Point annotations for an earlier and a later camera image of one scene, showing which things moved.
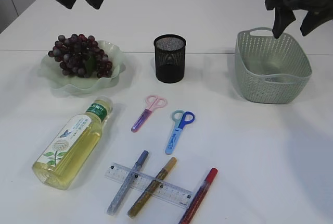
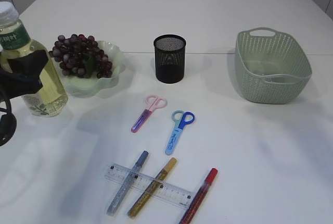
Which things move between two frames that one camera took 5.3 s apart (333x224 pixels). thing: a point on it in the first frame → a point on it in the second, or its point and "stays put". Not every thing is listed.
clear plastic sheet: x=283 y=78 → x=270 y=67
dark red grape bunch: x=81 y=55 stays put
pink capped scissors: x=152 y=101 stays put
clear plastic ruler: x=163 y=190 stays put
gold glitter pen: x=151 y=188 stays put
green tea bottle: x=69 y=145 → x=51 y=100
